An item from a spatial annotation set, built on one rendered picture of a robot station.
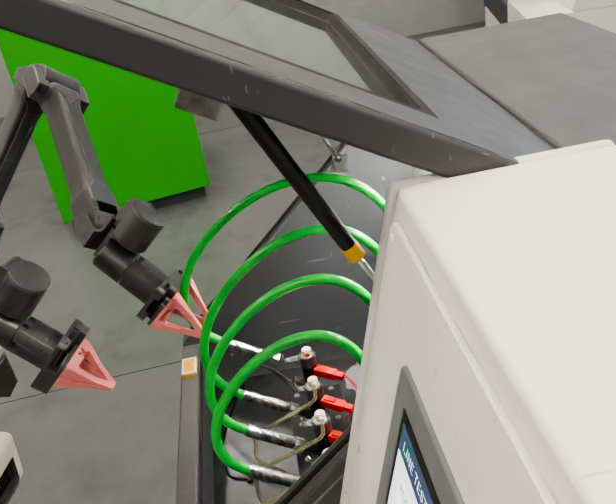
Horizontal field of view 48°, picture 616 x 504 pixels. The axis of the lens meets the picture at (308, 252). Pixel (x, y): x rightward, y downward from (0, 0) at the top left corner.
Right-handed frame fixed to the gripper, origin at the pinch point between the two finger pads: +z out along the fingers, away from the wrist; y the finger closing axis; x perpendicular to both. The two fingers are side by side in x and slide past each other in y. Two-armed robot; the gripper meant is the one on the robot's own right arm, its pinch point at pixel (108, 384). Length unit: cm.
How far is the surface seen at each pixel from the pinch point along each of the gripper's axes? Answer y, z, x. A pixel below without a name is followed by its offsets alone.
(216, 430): 11.9, 13.9, -9.0
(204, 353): 8.9, 9.5, 6.2
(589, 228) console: 66, 19, -25
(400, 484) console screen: 41, 20, -33
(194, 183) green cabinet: -146, 4, 325
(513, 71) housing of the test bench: 64, 24, 33
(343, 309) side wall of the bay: 2, 37, 51
